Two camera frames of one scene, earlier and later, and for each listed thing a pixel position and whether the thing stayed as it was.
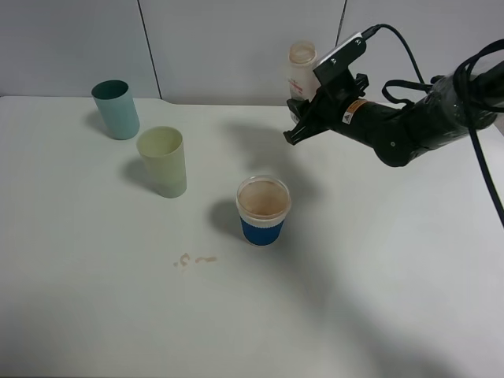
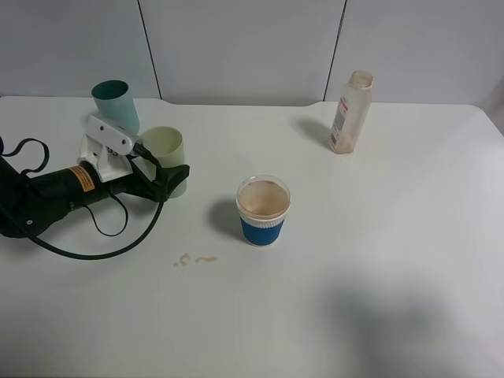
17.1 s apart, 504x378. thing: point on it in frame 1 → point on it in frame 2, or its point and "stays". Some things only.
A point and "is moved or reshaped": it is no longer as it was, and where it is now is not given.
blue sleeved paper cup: (263, 202) stays
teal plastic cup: (116, 106) stays
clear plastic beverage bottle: (303, 74) is moved or reshaped
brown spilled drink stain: (186, 256) stays
